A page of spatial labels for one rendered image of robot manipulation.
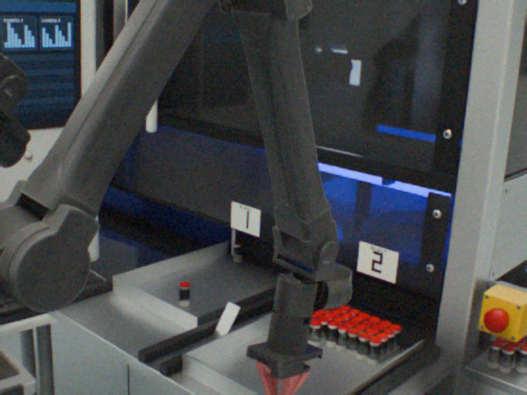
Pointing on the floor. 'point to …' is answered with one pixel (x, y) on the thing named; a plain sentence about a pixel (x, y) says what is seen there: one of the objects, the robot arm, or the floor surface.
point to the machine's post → (479, 184)
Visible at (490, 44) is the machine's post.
